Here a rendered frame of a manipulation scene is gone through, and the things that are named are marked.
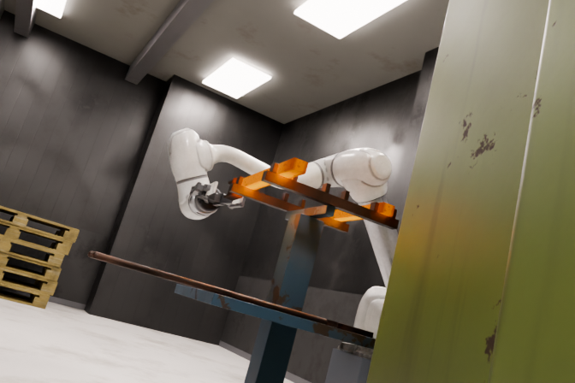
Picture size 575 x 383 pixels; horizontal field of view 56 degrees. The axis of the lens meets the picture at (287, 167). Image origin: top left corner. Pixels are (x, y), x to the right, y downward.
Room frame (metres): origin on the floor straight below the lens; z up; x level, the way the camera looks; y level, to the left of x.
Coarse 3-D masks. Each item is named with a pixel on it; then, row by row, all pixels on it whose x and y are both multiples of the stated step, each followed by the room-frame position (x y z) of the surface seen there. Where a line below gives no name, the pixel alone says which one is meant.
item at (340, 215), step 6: (366, 204) 1.16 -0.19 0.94; (384, 204) 1.10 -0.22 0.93; (390, 204) 1.10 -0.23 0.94; (336, 210) 1.30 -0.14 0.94; (378, 210) 1.11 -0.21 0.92; (384, 210) 1.10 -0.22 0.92; (390, 210) 1.11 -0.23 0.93; (336, 216) 1.29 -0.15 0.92; (342, 216) 1.26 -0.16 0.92; (348, 216) 1.24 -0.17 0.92; (354, 216) 1.22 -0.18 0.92
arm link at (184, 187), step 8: (200, 176) 1.67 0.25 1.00; (176, 184) 1.70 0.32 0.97; (184, 184) 1.67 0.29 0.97; (192, 184) 1.66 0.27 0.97; (208, 184) 1.69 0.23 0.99; (184, 192) 1.67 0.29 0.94; (184, 200) 1.67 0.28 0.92; (184, 208) 1.69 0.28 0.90; (192, 216) 1.69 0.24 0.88; (200, 216) 1.68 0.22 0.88
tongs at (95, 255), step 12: (96, 252) 0.89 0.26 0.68; (120, 264) 0.91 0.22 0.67; (132, 264) 0.92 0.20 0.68; (156, 276) 0.97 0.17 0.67; (168, 276) 0.95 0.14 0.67; (180, 276) 0.96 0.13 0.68; (204, 288) 0.98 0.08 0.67; (216, 288) 0.99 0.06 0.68; (240, 300) 1.02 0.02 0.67; (252, 300) 1.03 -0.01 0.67; (288, 312) 1.07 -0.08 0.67; (300, 312) 1.08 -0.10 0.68; (324, 324) 1.13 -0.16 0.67; (336, 324) 1.13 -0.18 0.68; (372, 336) 1.17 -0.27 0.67
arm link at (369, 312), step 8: (376, 288) 2.15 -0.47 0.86; (384, 288) 2.15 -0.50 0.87; (368, 296) 2.15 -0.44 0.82; (376, 296) 2.12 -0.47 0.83; (384, 296) 2.12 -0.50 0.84; (360, 304) 2.18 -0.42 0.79; (368, 304) 2.14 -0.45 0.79; (376, 304) 2.10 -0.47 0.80; (360, 312) 2.16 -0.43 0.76; (368, 312) 2.12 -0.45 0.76; (376, 312) 2.09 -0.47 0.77; (360, 320) 2.15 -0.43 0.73; (368, 320) 2.12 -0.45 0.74; (376, 320) 2.08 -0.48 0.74; (360, 328) 2.15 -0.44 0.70; (368, 328) 2.12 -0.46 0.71; (376, 328) 2.08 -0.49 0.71
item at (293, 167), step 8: (288, 160) 0.98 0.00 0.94; (296, 160) 0.96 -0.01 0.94; (280, 168) 1.02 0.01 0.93; (288, 168) 0.97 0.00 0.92; (296, 168) 0.96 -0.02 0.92; (304, 168) 0.97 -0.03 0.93; (248, 176) 1.21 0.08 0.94; (256, 176) 1.15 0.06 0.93; (288, 176) 1.02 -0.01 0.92; (296, 176) 1.01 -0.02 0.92; (248, 184) 1.19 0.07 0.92; (256, 184) 1.17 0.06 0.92; (264, 184) 1.15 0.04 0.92; (232, 200) 1.39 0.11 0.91
